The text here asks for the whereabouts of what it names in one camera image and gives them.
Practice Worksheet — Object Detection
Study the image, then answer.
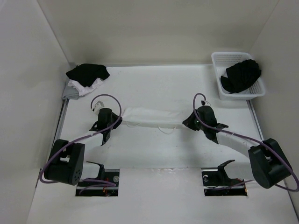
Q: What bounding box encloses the white tank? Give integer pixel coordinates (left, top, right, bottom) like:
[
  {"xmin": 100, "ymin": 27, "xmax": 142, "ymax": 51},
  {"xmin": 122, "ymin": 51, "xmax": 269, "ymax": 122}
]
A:
[
  {"xmin": 122, "ymin": 107, "xmax": 185, "ymax": 135},
  {"xmin": 67, "ymin": 78, "xmax": 103, "ymax": 96}
]

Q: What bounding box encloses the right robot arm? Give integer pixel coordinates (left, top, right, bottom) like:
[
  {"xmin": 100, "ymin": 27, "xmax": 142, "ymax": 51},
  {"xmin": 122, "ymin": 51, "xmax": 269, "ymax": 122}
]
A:
[{"xmin": 182, "ymin": 106, "xmax": 292, "ymax": 189}]

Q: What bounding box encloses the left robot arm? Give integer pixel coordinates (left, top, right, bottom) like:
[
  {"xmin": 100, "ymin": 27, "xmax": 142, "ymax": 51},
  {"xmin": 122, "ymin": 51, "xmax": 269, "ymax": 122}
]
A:
[{"xmin": 39, "ymin": 108, "xmax": 122, "ymax": 186}]

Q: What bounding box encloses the folded white tank top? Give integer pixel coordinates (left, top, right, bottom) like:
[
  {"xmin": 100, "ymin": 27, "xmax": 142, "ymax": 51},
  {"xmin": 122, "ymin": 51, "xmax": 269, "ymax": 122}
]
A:
[{"xmin": 67, "ymin": 78, "xmax": 103, "ymax": 96}]

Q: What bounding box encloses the folded grey tank top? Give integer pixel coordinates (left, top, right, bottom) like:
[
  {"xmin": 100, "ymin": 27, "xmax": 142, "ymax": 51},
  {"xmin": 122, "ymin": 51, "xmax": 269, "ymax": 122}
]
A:
[{"xmin": 62, "ymin": 85, "xmax": 79, "ymax": 100}]

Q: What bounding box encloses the folded black tank top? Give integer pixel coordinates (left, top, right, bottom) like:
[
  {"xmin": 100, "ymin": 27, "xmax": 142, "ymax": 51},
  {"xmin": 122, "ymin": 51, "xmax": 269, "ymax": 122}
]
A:
[{"xmin": 66, "ymin": 63, "xmax": 110, "ymax": 87}]

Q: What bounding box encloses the black tank top in basket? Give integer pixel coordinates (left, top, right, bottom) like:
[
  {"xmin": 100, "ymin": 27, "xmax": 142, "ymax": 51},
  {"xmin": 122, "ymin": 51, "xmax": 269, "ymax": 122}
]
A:
[{"xmin": 221, "ymin": 59, "xmax": 262, "ymax": 93}]

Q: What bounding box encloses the white plastic basket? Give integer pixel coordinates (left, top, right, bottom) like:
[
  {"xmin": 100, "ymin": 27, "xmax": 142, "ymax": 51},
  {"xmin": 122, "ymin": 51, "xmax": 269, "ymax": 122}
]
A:
[{"xmin": 211, "ymin": 52, "xmax": 266, "ymax": 100}]

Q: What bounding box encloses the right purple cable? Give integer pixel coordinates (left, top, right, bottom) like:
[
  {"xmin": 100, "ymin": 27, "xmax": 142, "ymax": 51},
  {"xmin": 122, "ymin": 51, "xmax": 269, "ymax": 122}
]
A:
[{"xmin": 192, "ymin": 93, "xmax": 299, "ymax": 192}]

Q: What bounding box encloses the purple cable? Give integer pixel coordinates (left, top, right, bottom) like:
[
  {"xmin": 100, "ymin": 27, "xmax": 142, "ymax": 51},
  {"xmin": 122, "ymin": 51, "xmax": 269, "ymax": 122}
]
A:
[
  {"xmin": 192, "ymin": 93, "xmax": 299, "ymax": 192},
  {"xmin": 38, "ymin": 94, "xmax": 122, "ymax": 196}
]

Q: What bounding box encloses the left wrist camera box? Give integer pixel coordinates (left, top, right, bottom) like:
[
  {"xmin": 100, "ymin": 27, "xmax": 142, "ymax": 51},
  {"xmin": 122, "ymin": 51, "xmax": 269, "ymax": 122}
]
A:
[{"xmin": 92, "ymin": 101, "xmax": 105, "ymax": 115}]

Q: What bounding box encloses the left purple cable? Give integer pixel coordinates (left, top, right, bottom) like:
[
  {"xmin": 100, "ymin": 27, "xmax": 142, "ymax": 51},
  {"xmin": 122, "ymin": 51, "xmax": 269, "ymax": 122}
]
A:
[{"xmin": 38, "ymin": 94, "xmax": 122, "ymax": 196}]

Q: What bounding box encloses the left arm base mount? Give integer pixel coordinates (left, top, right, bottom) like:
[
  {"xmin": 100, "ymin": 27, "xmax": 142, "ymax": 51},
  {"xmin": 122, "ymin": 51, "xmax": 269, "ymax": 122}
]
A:
[{"xmin": 75, "ymin": 162, "xmax": 120, "ymax": 197}]

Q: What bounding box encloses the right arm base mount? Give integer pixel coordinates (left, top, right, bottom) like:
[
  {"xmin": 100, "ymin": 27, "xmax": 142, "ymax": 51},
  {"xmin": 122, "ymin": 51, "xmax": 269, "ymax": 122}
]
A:
[{"xmin": 201, "ymin": 160, "xmax": 247, "ymax": 196}]

